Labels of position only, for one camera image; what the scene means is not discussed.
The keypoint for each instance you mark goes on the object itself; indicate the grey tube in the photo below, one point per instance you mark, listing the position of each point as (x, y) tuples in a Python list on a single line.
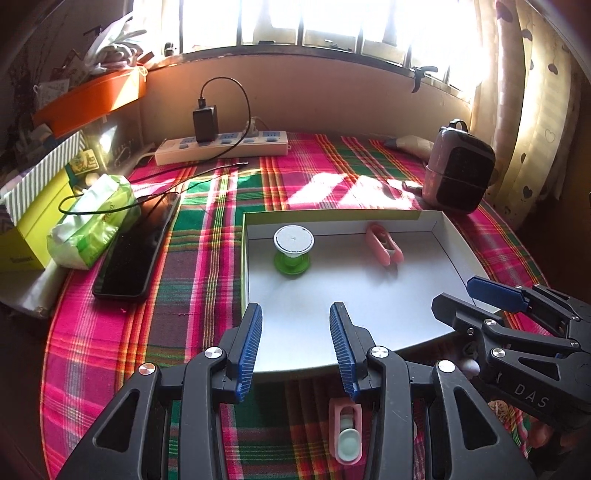
[(413, 145)]

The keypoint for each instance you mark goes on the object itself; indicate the green tissue pack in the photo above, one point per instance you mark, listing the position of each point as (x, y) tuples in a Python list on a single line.
[(87, 221)]

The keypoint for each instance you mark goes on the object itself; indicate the shallow white cardboard box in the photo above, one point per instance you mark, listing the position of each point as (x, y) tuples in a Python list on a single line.
[(369, 300)]

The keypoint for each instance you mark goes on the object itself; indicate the plaid tablecloth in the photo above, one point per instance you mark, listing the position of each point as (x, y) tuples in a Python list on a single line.
[(207, 286)]

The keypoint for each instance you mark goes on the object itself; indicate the small green printed box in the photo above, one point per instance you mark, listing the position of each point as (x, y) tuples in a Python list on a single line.
[(83, 161)]

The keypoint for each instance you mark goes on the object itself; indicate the white plastic bag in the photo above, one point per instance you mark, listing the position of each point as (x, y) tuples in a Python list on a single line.
[(111, 46)]

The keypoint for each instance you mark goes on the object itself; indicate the pink clip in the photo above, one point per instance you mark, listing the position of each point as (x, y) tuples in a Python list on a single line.
[(376, 240)]

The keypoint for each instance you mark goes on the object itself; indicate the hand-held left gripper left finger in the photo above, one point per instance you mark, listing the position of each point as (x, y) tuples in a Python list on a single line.
[(249, 350)]

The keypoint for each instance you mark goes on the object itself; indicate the flat white box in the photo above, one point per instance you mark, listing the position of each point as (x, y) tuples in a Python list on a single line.
[(32, 295)]

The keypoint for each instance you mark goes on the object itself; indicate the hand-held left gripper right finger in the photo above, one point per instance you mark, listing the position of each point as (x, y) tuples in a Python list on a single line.
[(341, 350)]

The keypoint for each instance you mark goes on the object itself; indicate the green spool with white top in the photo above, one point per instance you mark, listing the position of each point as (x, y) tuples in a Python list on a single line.
[(293, 242)]

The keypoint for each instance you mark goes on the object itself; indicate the small dark object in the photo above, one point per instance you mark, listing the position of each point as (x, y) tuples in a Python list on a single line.
[(171, 50)]

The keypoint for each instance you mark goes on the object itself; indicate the heart patterned curtain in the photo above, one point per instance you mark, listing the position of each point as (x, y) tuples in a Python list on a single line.
[(531, 115)]

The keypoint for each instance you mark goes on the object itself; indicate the window with metal bars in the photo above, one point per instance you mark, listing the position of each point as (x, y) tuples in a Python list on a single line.
[(300, 39)]

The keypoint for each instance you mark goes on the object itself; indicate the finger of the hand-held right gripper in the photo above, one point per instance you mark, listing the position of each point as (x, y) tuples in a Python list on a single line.
[(455, 314), (496, 293)]

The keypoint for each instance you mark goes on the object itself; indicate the black charger adapter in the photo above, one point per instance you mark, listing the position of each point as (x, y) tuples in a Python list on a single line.
[(205, 122)]

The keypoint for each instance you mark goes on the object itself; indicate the pink case with clear lens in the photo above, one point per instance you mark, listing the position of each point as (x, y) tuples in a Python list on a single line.
[(348, 443)]

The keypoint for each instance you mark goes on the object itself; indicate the orange plastic container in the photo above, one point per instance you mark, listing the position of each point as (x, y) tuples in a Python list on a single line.
[(92, 99)]

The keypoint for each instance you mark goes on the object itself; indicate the white power strip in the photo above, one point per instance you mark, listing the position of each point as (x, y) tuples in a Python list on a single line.
[(258, 145)]

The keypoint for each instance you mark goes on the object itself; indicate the person's right hand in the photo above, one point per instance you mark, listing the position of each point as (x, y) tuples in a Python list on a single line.
[(545, 436)]

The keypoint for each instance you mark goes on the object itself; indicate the white mushroom-shaped object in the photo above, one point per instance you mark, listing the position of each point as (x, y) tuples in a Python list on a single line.
[(469, 364)]

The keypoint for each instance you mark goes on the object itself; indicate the black smartphone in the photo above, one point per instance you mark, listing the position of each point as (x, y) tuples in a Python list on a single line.
[(129, 258)]

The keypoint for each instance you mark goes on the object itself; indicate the pink and black heater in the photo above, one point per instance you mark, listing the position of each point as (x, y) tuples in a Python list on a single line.
[(461, 175)]

